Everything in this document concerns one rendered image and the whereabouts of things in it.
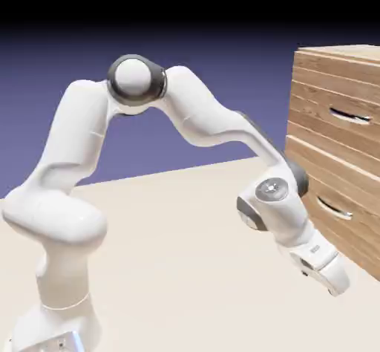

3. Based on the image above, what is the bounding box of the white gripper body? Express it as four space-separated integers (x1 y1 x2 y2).
299 252 351 297

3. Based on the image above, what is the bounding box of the wood drawer front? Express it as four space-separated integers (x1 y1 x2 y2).
286 79 380 177
284 135 380 281

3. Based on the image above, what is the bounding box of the light wood cabinet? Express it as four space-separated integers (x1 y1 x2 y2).
284 43 380 283

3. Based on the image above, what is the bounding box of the curved metal drawer handle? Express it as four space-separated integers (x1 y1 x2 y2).
329 107 372 126
315 195 353 221

